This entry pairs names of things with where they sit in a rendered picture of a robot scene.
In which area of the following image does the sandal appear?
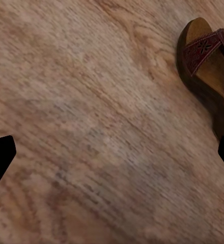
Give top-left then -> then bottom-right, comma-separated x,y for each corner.
177,17 -> 224,142

